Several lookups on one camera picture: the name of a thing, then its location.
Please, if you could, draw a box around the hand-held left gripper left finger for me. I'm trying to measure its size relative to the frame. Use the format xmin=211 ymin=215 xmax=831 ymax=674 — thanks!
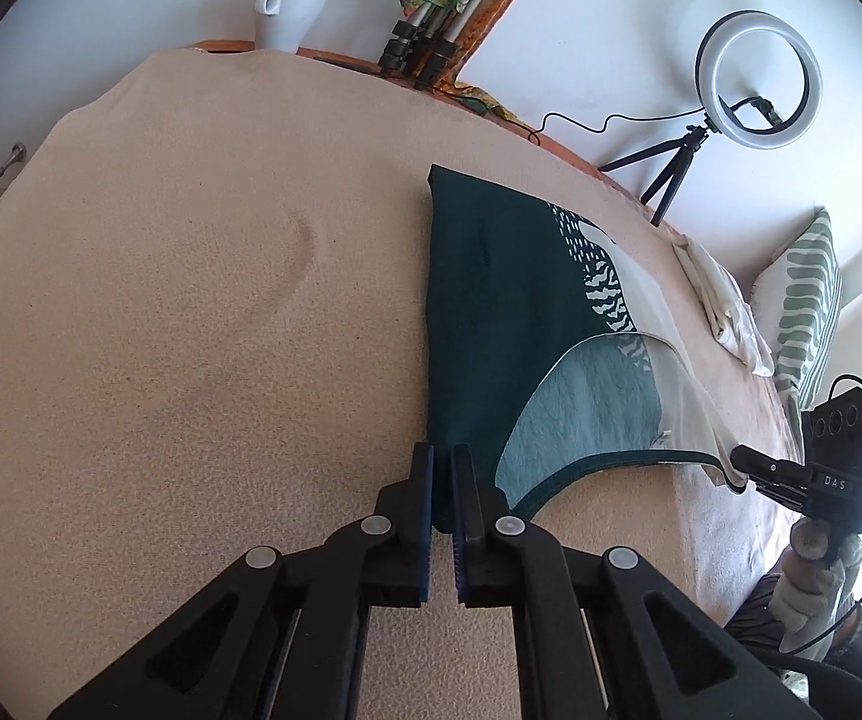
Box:
xmin=48 ymin=442 xmax=435 ymax=720

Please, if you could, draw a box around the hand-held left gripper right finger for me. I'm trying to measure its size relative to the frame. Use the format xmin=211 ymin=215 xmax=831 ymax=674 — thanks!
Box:
xmin=450 ymin=444 xmax=822 ymax=720

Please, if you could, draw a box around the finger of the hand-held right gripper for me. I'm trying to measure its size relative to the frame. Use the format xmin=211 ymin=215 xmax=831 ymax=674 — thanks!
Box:
xmin=729 ymin=445 xmax=814 ymax=515

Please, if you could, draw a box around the printed green and white T-shirt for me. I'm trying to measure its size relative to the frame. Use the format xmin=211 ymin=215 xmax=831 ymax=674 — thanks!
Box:
xmin=425 ymin=163 xmax=750 ymax=533

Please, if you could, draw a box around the person's right hand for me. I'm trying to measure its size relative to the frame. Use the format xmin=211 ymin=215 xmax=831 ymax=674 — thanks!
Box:
xmin=768 ymin=525 xmax=862 ymax=635

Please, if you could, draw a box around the green striped pillow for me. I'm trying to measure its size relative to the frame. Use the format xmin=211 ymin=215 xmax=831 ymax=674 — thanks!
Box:
xmin=749 ymin=208 xmax=844 ymax=413

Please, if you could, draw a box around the striped clothing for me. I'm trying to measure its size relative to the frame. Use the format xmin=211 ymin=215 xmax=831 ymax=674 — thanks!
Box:
xmin=723 ymin=570 xmax=862 ymax=691

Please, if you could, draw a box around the folded white garment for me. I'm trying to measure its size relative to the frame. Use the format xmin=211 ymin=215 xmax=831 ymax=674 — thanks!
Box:
xmin=671 ymin=236 xmax=775 ymax=377

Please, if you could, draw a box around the black mini tripod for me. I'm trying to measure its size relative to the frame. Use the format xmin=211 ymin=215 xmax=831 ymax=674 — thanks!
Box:
xmin=597 ymin=124 xmax=708 ymax=227

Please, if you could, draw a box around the beige blanket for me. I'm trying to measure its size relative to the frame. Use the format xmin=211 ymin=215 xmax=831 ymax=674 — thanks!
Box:
xmin=0 ymin=49 xmax=807 ymax=720

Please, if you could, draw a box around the black gooseneck phone holder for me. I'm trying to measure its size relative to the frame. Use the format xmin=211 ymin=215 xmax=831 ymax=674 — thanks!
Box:
xmin=726 ymin=94 xmax=784 ymax=128

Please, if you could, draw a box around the folded grey tripod stand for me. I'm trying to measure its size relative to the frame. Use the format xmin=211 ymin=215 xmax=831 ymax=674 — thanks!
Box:
xmin=378 ymin=0 xmax=529 ymax=91

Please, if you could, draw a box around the white mug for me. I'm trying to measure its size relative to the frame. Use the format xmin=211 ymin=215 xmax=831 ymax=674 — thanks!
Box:
xmin=254 ymin=0 xmax=333 ymax=55

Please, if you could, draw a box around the white ring light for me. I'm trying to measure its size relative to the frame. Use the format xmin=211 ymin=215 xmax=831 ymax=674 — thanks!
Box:
xmin=695 ymin=10 xmax=825 ymax=151

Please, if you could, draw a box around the black ring light cable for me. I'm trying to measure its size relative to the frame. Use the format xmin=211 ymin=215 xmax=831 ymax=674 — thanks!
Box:
xmin=528 ymin=111 xmax=702 ymax=145

